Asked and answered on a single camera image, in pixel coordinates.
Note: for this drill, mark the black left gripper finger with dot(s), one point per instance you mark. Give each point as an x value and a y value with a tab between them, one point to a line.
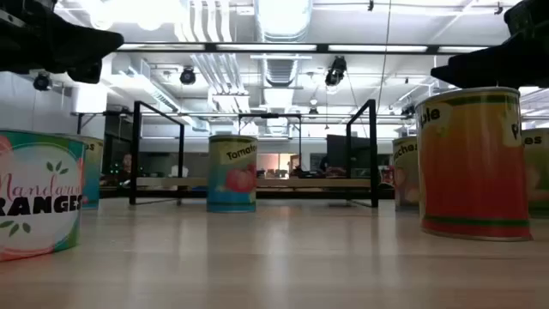
98	43

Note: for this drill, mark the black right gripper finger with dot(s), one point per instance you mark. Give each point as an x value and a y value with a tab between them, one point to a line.
459	70

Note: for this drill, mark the orange pineapple can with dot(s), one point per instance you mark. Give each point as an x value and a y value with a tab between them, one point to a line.
472	163

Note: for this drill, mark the green mangoes can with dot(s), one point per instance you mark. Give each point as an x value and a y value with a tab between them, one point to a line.
539	171

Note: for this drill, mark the teal cherries can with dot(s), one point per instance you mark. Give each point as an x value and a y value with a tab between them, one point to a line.
93	171

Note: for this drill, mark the short mandarin oranges can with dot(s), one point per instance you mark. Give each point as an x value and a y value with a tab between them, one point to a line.
38	193

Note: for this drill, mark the blue tomatoes can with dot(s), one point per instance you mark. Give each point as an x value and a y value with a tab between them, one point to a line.
231	180

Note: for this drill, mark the black-framed wooden shelf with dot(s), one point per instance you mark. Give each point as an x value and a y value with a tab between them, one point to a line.
136	150

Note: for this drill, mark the black ceiling spotlight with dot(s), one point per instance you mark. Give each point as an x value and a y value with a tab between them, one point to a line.
42	81
408	110
336	70
187	76

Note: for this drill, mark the person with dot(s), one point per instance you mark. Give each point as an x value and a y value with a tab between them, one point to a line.
126	165

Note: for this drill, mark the black monitor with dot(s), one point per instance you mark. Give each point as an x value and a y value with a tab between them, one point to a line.
339	150

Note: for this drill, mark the black overhead crossbar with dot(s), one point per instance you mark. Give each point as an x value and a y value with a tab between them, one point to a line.
266	48

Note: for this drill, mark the black aluminium table frame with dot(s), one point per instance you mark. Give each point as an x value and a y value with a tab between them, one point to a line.
300	194

